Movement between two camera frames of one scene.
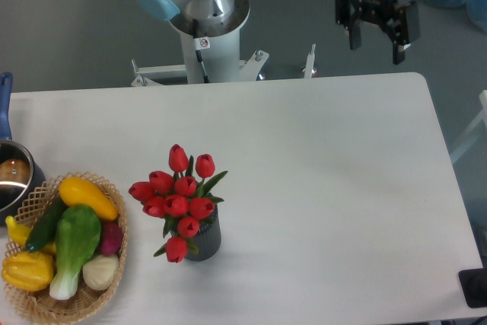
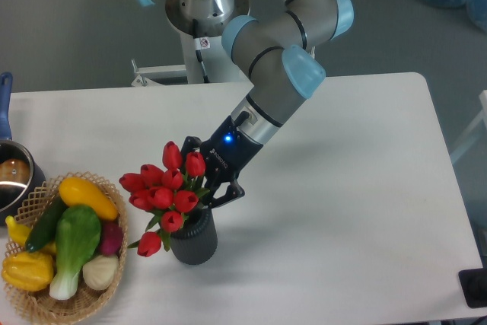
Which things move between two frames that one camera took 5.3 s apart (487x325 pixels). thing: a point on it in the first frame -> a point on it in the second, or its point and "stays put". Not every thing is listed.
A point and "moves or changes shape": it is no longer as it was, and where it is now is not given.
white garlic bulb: (100, 272) stays put
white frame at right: (481, 119) stays put
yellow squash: (76, 192) stays put
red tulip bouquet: (182, 198) moves or changes shape
